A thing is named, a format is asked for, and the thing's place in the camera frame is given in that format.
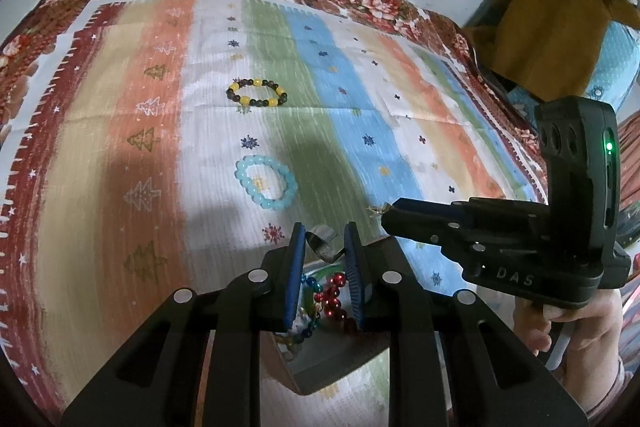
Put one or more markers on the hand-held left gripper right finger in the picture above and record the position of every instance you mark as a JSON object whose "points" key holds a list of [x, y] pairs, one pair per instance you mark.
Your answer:
{"points": [[356, 277]]}

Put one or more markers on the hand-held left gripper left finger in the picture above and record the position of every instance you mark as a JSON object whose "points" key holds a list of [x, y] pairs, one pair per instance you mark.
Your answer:
{"points": [[298, 277]]}

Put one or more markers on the person in mustard top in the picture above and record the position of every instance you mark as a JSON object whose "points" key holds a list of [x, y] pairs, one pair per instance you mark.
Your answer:
{"points": [[550, 32]]}

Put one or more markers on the person's right forearm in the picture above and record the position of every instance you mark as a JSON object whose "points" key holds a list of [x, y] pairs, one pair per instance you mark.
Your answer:
{"points": [[600, 389]]}

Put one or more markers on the rectangular metal tin box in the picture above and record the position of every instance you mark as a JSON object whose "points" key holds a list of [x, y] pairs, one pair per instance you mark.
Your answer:
{"points": [[330, 367]]}

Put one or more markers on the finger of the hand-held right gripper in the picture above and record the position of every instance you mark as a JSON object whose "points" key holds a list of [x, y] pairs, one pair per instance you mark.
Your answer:
{"points": [[410, 227], [425, 206]]}

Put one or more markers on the person's right hand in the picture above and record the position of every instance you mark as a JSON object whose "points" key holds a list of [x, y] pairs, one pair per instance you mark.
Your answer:
{"points": [[590, 332]]}

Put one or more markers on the brown floral blanket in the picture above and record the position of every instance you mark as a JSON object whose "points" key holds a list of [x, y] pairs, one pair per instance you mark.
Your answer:
{"points": [[375, 2]]}

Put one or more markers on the striped pastel cloth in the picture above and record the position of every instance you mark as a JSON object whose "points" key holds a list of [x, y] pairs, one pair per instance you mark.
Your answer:
{"points": [[150, 157]]}

